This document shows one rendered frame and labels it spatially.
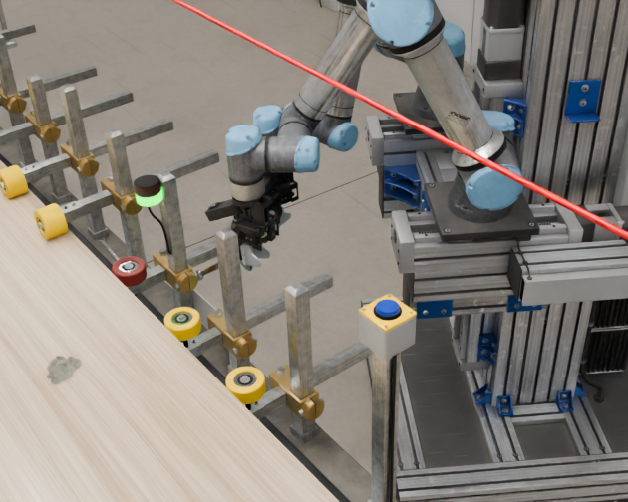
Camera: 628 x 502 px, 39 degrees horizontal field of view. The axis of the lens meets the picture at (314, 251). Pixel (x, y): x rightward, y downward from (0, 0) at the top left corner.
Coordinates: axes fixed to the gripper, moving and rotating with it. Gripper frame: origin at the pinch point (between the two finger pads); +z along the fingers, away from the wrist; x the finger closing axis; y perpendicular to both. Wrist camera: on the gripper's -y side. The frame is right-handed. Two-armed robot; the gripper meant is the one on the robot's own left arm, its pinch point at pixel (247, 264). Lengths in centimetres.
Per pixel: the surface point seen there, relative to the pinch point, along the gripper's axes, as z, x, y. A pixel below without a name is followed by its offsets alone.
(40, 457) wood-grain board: 5, -63, -3
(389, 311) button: -28, -28, 52
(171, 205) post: -11.2, -1.8, -19.1
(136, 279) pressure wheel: 5.8, -11.8, -24.7
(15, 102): -1, 31, -111
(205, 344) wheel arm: 13.5, -15.3, -2.0
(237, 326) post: 8.8, -10.8, 4.2
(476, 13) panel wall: 57, 304, -72
